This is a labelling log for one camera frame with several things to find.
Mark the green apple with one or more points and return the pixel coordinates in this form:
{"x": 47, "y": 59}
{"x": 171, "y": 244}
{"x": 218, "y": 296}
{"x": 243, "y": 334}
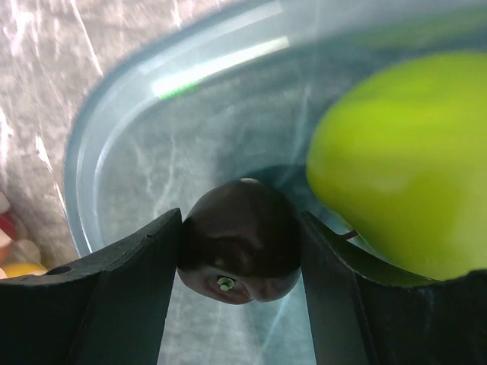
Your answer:
{"x": 401, "y": 158}

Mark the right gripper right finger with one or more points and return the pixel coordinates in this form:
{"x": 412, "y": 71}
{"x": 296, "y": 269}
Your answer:
{"x": 363, "y": 310}

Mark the clear polka dot zip bag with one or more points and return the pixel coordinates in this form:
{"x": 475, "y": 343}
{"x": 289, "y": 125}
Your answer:
{"x": 20, "y": 255}

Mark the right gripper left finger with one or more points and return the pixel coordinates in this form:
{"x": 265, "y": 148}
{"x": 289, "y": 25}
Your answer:
{"x": 108, "y": 307}

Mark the teal plastic fruit tray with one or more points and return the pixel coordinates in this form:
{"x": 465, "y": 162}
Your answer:
{"x": 239, "y": 95}

